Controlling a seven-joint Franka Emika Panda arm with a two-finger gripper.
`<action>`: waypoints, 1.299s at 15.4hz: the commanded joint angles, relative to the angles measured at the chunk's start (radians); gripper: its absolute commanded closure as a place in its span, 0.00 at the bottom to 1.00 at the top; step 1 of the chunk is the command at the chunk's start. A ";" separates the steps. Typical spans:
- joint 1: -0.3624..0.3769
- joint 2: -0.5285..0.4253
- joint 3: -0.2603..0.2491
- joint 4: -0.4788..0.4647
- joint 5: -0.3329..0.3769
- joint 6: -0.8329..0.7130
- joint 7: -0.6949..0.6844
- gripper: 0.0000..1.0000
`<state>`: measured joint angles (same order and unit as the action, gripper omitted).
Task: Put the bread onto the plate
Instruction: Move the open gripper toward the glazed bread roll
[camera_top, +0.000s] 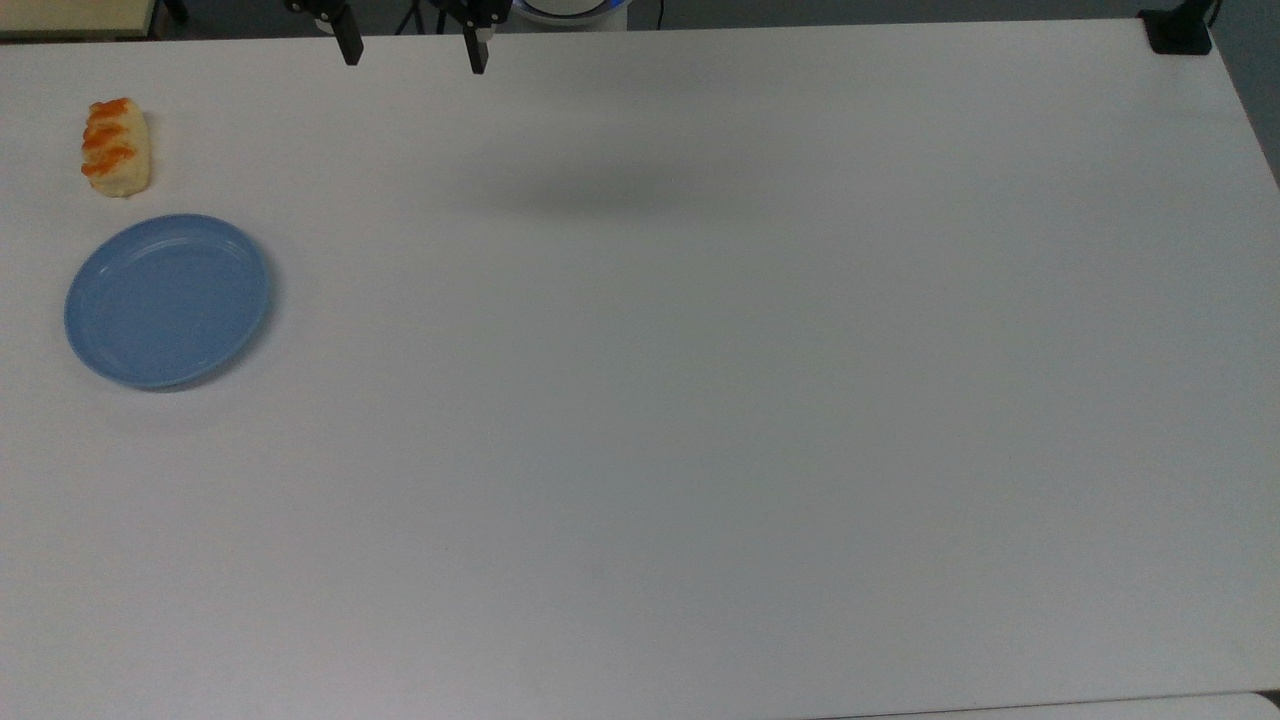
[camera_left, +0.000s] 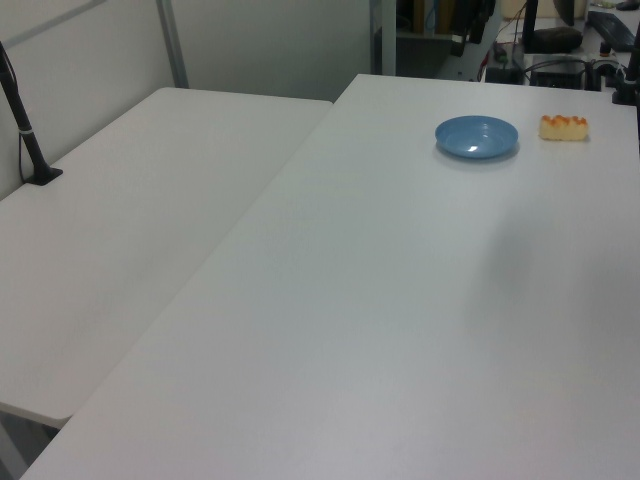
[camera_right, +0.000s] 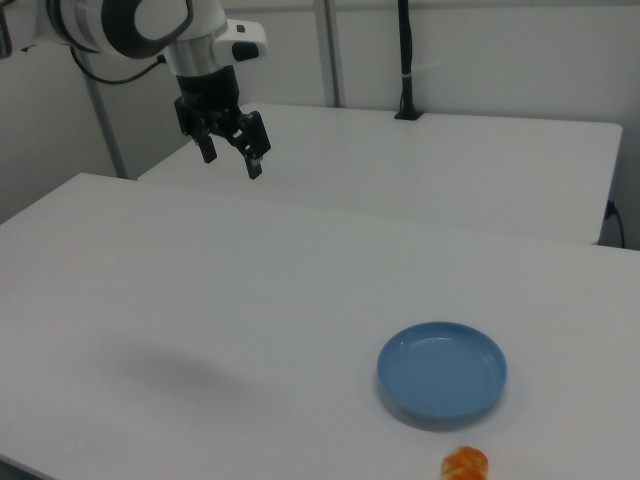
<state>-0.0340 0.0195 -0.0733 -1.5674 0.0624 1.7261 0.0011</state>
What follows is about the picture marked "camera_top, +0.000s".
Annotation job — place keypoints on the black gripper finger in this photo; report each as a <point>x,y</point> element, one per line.
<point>478,50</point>
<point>349,45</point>

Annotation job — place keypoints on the toy bread with orange stripes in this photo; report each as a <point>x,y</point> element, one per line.
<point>117,150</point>

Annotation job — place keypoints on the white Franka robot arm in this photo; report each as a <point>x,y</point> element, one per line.
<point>570,10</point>

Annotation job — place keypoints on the blue round plate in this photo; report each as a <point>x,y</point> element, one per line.
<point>167,300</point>

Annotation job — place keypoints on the black tripod legs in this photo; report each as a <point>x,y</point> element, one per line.
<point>410,15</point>

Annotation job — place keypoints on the wooden side table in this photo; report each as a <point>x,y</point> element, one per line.
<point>75,15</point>

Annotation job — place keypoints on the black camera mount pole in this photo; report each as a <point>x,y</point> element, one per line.
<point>1180,32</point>

